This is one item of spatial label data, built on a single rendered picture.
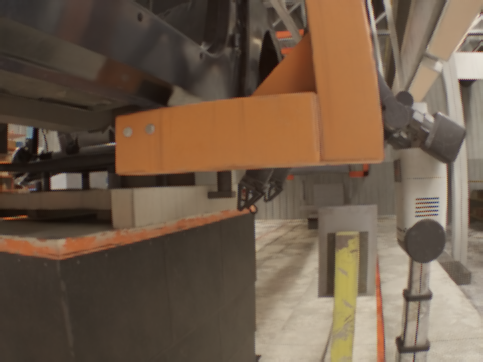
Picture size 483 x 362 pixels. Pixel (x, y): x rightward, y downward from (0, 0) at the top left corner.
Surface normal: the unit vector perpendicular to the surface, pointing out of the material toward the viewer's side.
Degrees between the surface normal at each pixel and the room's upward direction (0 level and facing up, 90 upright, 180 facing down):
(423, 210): 100
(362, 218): 90
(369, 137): 90
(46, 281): 90
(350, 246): 90
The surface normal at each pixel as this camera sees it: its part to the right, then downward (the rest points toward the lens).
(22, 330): -0.33, 0.02
